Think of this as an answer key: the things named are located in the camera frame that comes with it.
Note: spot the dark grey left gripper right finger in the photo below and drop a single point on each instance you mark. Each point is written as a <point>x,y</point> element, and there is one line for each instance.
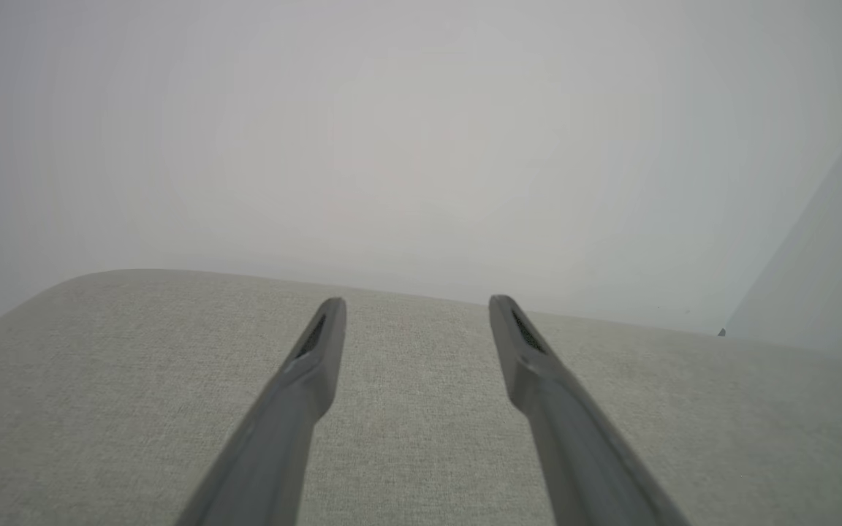
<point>574,453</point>

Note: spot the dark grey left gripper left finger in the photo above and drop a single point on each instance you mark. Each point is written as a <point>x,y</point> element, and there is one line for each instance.
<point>282,438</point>

